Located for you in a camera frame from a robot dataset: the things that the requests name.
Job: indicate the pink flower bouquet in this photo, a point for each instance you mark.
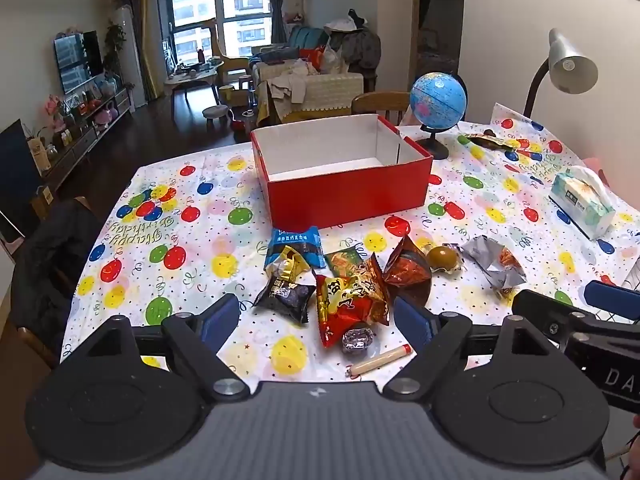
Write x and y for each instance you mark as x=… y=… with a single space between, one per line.
x=54 y=107

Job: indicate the television cabinet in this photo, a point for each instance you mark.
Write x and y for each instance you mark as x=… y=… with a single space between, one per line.
x=80 y=140

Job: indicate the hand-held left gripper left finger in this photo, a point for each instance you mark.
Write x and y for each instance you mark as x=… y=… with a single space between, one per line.
x=221 y=322

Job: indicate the small foil candy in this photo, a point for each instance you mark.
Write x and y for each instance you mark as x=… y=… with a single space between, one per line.
x=357 y=340

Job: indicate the wooden chair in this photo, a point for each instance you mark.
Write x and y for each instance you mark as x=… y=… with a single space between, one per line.
x=380 y=105

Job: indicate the blue desk globe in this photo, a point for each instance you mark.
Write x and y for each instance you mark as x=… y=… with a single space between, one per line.
x=437 y=97

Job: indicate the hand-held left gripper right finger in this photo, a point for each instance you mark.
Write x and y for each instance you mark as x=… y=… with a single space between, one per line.
x=412 y=322

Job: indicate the dark flat panel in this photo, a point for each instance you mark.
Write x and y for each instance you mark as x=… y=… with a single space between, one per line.
x=15 y=175

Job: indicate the sausage stick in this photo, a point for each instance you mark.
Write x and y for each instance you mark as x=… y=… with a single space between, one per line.
x=380 y=360

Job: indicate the silver and orange snack packet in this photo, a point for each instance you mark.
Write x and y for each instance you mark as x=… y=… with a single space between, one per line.
x=485 y=255

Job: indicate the window curtain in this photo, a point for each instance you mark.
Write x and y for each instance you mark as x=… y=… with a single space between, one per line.
x=147 y=35

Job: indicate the tissue box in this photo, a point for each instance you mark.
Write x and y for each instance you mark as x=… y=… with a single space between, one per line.
x=582 y=205

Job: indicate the small red floor object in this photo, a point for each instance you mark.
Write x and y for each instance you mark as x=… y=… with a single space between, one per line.
x=240 y=123

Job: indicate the black and gold snack packet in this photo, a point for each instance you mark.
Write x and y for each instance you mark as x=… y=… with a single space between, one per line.
x=285 y=295

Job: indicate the tall green plant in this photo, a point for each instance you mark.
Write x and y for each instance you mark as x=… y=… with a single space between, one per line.
x=114 y=40

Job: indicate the television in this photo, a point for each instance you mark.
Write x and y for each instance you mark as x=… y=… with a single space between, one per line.
x=77 y=60

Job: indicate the red cardboard box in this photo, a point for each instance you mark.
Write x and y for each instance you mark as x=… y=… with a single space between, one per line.
x=345 y=195

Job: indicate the coffee table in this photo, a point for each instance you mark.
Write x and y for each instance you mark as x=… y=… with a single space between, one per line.
x=192 y=77

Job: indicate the sofa with cream cover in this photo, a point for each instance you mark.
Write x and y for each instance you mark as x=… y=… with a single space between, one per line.
x=325 y=90

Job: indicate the white tower air conditioner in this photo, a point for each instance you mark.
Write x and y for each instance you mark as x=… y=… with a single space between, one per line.
x=130 y=50

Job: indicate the small round stool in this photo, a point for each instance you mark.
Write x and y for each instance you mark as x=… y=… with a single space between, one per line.
x=216 y=111

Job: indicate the pile of clothes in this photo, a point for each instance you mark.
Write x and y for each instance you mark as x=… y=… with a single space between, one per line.
x=352 y=35

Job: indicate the blue snack packet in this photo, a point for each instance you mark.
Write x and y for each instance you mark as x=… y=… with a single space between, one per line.
x=295 y=242

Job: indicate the red and yellow snack packet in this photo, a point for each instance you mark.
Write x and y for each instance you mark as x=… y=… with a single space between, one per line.
x=350 y=310

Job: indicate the red-brown snack packet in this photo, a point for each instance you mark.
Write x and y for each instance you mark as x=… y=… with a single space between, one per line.
x=407 y=270

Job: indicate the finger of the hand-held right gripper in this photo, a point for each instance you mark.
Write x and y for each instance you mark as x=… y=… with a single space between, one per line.
x=545 y=312
x=607 y=295

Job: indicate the dark green and yellow packet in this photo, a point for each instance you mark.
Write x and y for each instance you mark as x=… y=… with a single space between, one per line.
x=492 y=141

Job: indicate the grey desk lamp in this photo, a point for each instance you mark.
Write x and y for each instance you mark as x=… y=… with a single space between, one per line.
x=570 y=65

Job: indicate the green snack packet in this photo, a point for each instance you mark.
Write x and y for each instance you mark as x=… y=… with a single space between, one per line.
x=345 y=261

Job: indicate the brown paper bag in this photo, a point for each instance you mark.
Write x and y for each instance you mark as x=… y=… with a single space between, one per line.
x=46 y=194

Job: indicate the balloon print tablecloth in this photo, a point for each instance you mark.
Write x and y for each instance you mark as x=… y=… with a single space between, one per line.
x=200 y=260

